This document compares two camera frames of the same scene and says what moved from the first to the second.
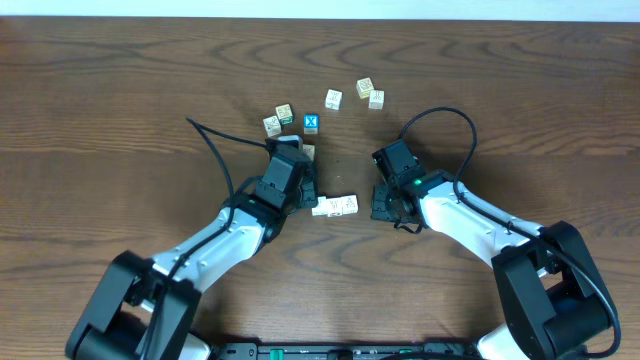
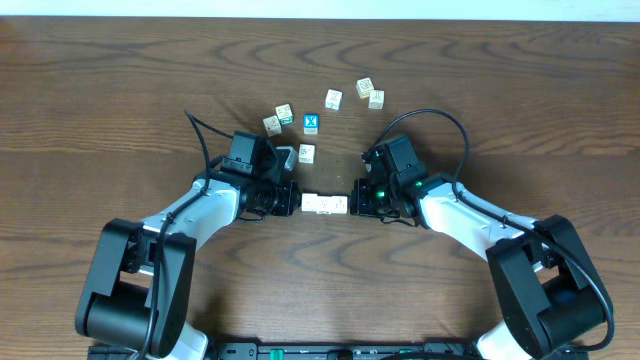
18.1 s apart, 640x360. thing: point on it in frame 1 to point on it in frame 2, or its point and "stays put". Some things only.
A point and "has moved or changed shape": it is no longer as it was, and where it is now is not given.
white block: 322,208 has moved or changed shape
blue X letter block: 311,123 stays put
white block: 376,99 stays put
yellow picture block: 364,86 stays put
